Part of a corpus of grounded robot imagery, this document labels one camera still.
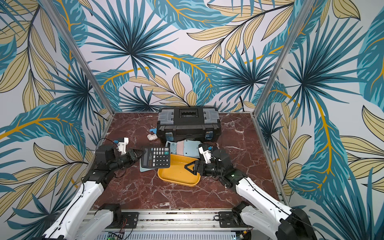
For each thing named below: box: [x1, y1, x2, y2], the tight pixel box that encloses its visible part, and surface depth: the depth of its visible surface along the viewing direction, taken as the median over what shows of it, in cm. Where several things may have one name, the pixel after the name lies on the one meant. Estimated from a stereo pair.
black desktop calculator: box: [141, 147, 170, 168], surface depth 78 cm
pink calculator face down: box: [176, 140, 185, 156], surface depth 97 cm
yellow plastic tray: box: [157, 153, 201, 187], surface depth 91 cm
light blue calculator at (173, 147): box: [165, 141, 177, 155], surface depth 100 cm
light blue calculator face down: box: [183, 139, 202, 158], surface depth 95 cm
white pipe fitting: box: [146, 133, 158, 141], surface depth 104 cm
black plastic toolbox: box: [156, 107, 222, 143], surface depth 95 cm
